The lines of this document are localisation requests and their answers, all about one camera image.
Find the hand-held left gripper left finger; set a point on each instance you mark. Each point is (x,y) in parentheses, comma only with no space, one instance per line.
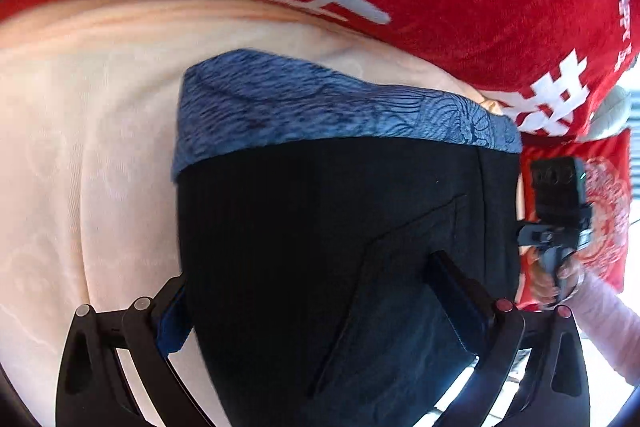
(172,332)

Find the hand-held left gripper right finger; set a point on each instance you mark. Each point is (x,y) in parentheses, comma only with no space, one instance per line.
(460,302)

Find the black pants with blue waistband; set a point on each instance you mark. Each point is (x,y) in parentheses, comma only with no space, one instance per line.
(300,232)

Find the person's right forearm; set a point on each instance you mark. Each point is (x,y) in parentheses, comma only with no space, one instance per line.
(610,322)

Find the person's right hand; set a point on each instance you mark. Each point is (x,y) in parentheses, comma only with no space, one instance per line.
(539,284)

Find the white pillow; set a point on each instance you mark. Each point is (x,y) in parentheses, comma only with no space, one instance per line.
(612,117)

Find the peach bed sheet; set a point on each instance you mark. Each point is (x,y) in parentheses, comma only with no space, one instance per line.
(75,157)

